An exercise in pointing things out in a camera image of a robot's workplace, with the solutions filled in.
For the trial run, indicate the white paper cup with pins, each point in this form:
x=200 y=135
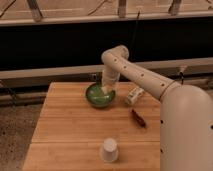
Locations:
x=109 y=150

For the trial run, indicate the green ceramic bowl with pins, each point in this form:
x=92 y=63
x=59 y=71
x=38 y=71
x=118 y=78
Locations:
x=97 y=98

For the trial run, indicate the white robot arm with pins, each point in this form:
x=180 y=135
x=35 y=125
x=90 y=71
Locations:
x=186 y=112

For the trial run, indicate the brown wooden utensil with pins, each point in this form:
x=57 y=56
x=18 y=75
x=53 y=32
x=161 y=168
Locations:
x=138 y=118

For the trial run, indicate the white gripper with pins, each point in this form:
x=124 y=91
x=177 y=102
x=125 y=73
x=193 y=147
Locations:
x=109 y=82

